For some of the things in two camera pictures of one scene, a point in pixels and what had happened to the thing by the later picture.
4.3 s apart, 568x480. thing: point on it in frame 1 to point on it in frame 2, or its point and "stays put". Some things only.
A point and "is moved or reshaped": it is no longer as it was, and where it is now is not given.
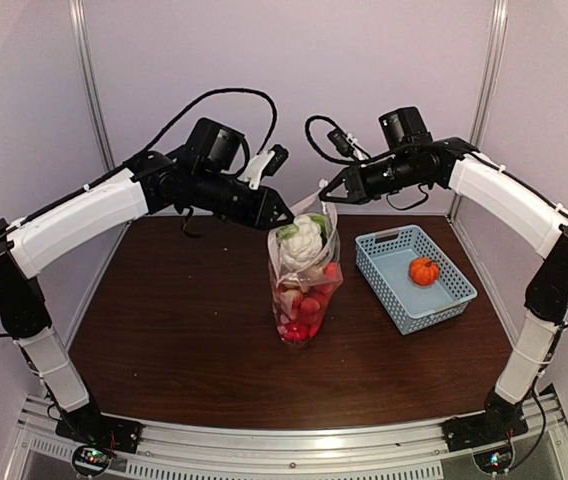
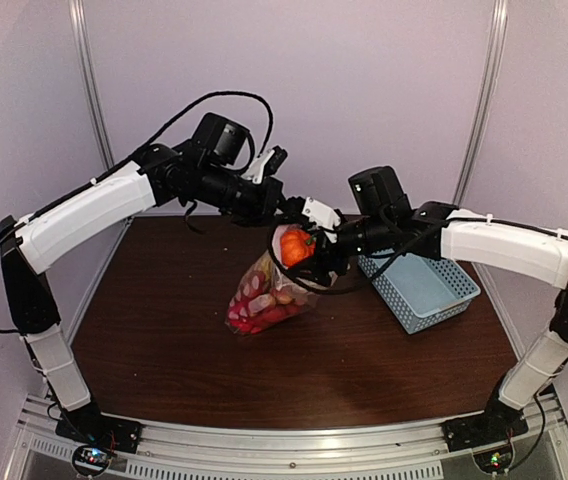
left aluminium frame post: x=81 y=32 stays put
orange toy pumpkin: x=424 y=271 to x=296 y=245
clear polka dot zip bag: x=305 y=267 is moved or reshaped
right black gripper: x=359 y=192 to x=329 y=253
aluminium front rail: x=290 y=450 stays put
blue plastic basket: x=383 y=259 stays put
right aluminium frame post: x=489 y=92 stays put
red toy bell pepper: x=301 y=331 to x=242 y=318
